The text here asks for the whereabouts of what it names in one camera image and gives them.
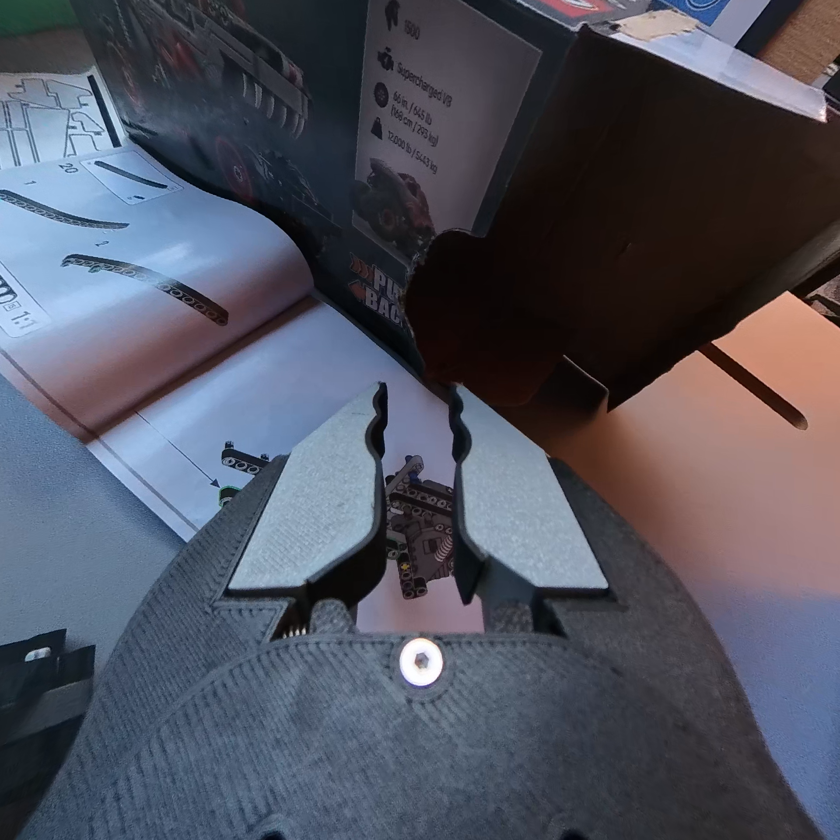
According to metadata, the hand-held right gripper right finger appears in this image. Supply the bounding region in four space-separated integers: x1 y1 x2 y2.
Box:
449 384 610 605

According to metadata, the black lego set box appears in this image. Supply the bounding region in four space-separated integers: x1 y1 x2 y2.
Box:
69 0 840 412

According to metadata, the lego instruction booklet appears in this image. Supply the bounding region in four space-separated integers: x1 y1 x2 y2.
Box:
0 64 546 635

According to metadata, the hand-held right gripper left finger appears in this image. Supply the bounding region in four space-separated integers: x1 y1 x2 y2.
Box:
226 382 389 599

